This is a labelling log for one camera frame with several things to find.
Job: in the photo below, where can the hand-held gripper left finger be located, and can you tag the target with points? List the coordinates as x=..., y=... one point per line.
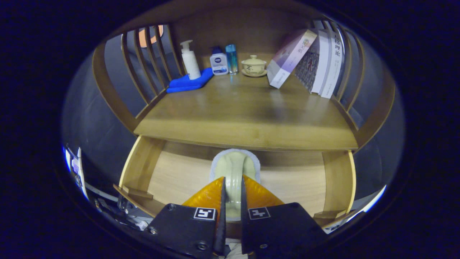
x=222, y=219

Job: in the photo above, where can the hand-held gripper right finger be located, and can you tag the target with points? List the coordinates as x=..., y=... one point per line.
x=244, y=223

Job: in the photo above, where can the wooden drawer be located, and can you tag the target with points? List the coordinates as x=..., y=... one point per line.
x=179, y=176

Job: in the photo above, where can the wooden countertop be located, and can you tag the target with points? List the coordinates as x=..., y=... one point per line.
x=233, y=115

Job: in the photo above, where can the blue folded cloth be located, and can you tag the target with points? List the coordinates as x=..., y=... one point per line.
x=187, y=83

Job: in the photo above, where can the white panel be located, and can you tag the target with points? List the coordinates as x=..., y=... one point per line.
x=77, y=169

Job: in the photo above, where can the white lotion bottle blue cap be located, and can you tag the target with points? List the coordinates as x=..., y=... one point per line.
x=219, y=64

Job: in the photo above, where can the beige lidded teacup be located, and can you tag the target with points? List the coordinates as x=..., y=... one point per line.
x=253, y=66

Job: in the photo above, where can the white pump bottle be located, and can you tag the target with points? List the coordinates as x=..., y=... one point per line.
x=189, y=63

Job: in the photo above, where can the teal slim bottle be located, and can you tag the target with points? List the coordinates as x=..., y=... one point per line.
x=231, y=59

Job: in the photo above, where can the black backdrop cloth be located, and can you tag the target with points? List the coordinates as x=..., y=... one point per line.
x=97, y=118

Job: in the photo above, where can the patterned cover book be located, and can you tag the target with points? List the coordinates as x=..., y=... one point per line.
x=307, y=68

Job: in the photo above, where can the purple and white book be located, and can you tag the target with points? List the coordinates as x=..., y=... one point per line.
x=289, y=57

